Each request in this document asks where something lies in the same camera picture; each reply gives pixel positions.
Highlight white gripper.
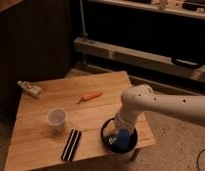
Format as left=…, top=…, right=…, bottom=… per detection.
left=104, top=108, right=141, bottom=136

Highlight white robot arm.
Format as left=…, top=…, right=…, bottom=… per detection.
left=103, top=84, right=205, bottom=136

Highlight black ceramic bowl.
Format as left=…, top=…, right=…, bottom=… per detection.
left=100, top=118, right=138, bottom=154

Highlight orange carrot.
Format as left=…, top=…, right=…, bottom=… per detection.
left=77, top=92, right=103, bottom=104

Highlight black white striped block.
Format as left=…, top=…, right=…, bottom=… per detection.
left=61, top=129, right=81, bottom=162

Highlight wooden table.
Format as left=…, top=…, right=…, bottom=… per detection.
left=3, top=70, right=157, bottom=171

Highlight clear plastic cup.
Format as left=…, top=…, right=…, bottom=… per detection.
left=46, top=108, right=67, bottom=131

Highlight clear plastic bottle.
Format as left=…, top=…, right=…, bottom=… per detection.
left=17, top=81, right=43, bottom=98

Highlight long grey case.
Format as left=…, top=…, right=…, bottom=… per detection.
left=74, top=37, right=205, bottom=83

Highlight metal pole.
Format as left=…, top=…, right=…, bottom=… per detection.
left=79, top=0, right=88, bottom=41

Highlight background shelf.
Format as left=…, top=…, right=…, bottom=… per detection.
left=87, top=0, right=205, bottom=20

